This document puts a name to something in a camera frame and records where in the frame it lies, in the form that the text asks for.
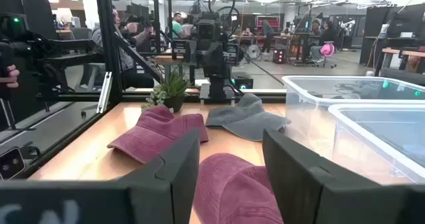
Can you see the person's hand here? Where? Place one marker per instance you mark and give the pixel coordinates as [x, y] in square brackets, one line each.
[11, 77]

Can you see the pink office chair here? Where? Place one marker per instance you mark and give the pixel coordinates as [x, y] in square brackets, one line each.
[327, 49]

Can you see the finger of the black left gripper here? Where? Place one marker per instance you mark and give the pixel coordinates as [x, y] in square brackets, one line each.
[179, 50]
[233, 54]

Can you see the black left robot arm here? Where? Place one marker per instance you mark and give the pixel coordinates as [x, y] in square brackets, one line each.
[217, 87]

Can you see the grey baseball cap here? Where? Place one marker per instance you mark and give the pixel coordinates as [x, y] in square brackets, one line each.
[247, 119]

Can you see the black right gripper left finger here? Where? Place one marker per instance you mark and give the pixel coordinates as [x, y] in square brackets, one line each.
[159, 197]

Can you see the silver aluminium bracket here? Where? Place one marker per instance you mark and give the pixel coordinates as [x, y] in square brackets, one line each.
[104, 91]

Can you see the black aluminium frame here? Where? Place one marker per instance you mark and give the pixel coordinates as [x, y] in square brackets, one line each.
[108, 34]

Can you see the black computer with green light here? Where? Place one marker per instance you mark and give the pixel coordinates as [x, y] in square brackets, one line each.
[242, 81]

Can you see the maroon baseball cap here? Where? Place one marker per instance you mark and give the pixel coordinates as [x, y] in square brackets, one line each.
[156, 134]
[229, 190]

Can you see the black box with red lights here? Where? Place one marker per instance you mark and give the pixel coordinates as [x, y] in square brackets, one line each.
[280, 55]

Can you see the round floor fan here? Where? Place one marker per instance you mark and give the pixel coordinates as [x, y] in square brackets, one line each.
[254, 52]

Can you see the small black camera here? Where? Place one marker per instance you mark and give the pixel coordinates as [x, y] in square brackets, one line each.
[11, 162]

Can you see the clear plastic bin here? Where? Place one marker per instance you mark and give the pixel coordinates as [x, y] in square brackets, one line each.
[365, 141]
[299, 94]

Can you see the person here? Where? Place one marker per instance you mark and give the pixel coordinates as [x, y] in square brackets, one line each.
[315, 27]
[267, 34]
[177, 28]
[327, 34]
[127, 58]

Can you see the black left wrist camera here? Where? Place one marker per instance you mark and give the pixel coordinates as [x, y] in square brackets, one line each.
[207, 29]

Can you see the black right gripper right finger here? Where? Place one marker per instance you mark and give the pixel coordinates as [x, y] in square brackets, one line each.
[315, 197]

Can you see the potted green succulent plant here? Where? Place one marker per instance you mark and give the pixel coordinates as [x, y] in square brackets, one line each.
[171, 92]

